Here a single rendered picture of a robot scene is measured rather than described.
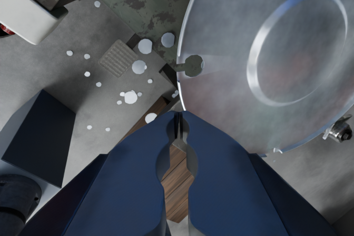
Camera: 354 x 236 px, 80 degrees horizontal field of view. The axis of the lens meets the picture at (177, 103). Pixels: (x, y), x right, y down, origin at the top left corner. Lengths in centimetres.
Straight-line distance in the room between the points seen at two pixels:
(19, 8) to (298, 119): 39
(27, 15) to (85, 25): 64
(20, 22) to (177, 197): 90
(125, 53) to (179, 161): 48
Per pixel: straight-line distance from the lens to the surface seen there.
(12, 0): 36
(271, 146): 34
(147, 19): 33
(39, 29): 36
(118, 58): 84
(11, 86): 111
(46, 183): 75
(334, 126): 40
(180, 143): 26
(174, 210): 113
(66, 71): 104
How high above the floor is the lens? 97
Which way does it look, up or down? 57 degrees down
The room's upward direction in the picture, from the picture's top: 146 degrees clockwise
